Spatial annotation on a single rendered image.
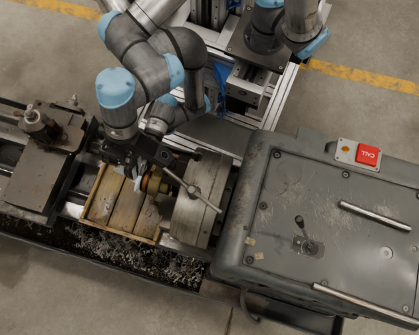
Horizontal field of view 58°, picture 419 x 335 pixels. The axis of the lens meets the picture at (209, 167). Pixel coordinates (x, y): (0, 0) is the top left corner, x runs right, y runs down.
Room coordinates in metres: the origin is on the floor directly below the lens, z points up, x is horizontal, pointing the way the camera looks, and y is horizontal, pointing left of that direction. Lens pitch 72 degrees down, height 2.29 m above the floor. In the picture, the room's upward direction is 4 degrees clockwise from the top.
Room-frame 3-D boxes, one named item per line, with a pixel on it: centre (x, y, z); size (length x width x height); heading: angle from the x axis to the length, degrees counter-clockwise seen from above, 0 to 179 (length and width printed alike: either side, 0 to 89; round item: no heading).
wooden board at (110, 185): (0.35, 0.28, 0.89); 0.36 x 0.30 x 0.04; 167
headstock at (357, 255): (0.22, -0.37, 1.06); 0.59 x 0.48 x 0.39; 77
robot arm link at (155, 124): (0.53, 0.20, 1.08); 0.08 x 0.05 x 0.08; 76
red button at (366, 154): (0.41, -0.46, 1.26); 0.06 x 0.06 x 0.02; 77
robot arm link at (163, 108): (0.60, 0.18, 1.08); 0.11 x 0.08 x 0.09; 166
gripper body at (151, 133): (0.45, 0.22, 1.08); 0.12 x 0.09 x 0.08; 166
